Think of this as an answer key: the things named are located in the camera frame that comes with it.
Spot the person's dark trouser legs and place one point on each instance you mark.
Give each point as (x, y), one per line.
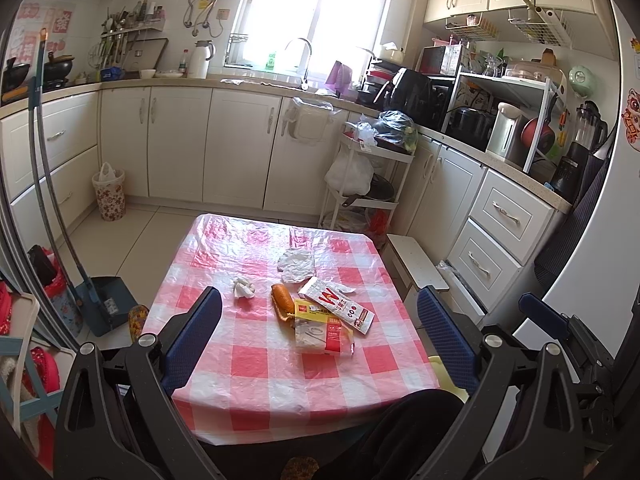
(400, 435)

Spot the white hanging door bin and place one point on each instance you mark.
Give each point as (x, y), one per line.
(307, 122)

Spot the white plastic bag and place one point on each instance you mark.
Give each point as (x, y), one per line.
(350, 170)

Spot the white counter shelf rack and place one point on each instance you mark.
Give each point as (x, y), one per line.
(505, 82)

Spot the red fridge magnet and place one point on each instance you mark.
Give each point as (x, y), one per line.
(632, 120)

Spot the white kitchen base cabinets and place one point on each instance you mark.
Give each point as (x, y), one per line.
(240, 145)

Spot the white trolley rack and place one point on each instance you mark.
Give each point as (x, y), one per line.
(400, 180)

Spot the red checkered plastic tablecloth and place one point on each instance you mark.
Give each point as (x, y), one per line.
(270, 375)

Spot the wall power outlet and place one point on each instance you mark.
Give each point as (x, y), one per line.
(224, 14)

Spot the black trolley pan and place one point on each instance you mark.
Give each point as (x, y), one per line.
(372, 190)

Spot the black rice cooker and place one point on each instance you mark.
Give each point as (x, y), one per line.
(470, 127)

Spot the floral slipper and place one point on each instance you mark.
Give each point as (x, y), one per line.
(137, 325)
(300, 469)

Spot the white refrigerator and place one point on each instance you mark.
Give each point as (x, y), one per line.
(627, 195)

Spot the white step stool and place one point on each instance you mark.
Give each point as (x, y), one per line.
(415, 265)

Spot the red floor bag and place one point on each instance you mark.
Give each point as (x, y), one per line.
(55, 290)

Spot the yellow green plastic bin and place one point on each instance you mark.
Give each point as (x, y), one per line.
(450, 375)

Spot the purple bag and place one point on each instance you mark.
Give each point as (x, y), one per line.
(341, 80)

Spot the green dish soap bottle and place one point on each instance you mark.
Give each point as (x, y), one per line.
(271, 61)

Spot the red pan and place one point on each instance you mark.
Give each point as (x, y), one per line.
(539, 135)

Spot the pink wall stickers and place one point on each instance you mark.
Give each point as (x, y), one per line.
(60, 25)

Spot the yellow red snack packet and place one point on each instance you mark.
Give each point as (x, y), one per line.
(322, 332)

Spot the wall utensil rack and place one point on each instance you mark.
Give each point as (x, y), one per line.
(122, 30)

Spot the black blender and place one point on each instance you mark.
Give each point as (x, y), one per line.
(580, 150)

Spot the kitchen window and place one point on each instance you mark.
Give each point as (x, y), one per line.
(310, 10)

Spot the chrome kitchen faucet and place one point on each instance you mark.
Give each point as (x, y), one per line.
(306, 62)

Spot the red plastic bag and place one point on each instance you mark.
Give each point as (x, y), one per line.
(378, 221)

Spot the black frying pan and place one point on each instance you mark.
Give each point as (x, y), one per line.
(15, 77)

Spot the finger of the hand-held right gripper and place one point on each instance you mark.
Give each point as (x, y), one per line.
(545, 316)

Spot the clear plastic wrapper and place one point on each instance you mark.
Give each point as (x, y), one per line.
(297, 265)

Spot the white electric water boiler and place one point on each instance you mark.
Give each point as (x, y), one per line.
(505, 135)

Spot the blue white shelf rack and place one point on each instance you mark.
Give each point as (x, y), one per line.
(30, 395)

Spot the mint green round appliance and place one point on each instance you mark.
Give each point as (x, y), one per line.
(582, 81)

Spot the black air fryer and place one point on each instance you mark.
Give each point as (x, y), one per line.
(410, 92)

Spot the stacked storage drawers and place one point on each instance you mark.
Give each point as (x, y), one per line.
(375, 80)

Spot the grey sliding door frame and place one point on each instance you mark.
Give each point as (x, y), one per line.
(12, 220)

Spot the red box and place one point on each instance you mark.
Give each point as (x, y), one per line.
(440, 60)

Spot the red white paper bag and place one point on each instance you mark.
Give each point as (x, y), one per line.
(340, 307)

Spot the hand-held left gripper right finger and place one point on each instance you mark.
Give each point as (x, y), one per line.
(447, 337)

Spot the white thermos jug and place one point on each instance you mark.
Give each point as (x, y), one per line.
(199, 60)

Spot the grey cutting board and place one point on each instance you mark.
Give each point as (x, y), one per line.
(145, 55)

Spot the floral waste basket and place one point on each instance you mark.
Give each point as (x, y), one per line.
(110, 195)

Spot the orange bread roll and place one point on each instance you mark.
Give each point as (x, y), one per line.
(282, 302)

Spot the clear lidded container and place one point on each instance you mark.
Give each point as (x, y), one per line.
(525, 70)

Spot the white bowl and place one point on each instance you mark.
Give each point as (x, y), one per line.
(147, 74)

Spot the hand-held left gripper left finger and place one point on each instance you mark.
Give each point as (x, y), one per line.
(192, 342)

